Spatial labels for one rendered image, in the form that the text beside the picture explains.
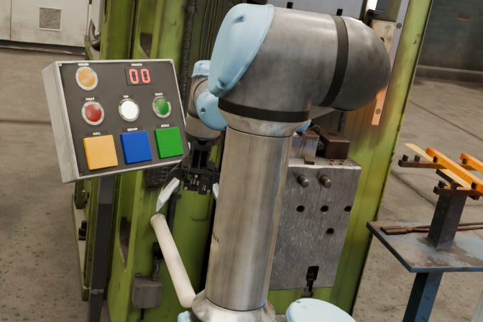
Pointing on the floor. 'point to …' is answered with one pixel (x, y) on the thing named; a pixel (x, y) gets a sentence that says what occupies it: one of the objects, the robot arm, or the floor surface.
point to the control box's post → (100, 246)
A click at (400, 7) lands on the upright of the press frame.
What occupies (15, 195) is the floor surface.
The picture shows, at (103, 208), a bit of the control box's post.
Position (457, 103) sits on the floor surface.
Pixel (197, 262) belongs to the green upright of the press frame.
